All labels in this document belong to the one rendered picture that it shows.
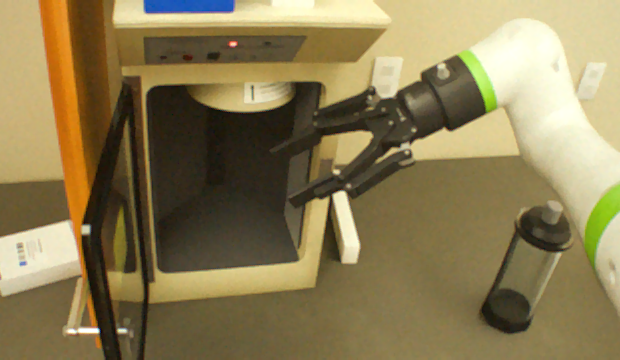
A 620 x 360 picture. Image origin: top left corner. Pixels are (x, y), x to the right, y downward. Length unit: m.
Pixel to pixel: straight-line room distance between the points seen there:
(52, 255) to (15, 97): 0.38
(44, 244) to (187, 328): 0.33
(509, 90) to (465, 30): 0.66
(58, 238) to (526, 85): 0.87
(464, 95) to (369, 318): 0.48
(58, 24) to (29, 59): 0.61
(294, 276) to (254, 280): 0.07
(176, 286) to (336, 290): 0.30
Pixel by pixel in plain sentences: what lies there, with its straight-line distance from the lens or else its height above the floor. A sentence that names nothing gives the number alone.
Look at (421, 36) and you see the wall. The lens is 1.38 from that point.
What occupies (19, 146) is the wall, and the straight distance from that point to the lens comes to 1.39.
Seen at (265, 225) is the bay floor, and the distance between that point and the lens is 1.11.
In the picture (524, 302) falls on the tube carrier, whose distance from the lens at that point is 1.08.
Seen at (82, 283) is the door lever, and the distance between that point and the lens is 0.74.
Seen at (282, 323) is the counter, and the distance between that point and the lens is 1.04.
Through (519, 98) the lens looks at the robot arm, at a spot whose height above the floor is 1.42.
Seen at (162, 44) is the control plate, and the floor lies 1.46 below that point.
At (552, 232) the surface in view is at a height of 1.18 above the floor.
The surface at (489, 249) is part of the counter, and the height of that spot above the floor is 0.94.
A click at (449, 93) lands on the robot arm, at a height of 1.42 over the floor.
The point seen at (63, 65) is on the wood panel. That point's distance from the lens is 0.70.
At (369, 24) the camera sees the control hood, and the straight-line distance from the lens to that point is 0.69.
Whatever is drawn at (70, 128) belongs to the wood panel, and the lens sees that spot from 0.74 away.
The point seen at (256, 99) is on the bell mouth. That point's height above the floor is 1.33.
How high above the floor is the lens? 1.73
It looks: 35 degrees down
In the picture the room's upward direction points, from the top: 8 degrees clockwise
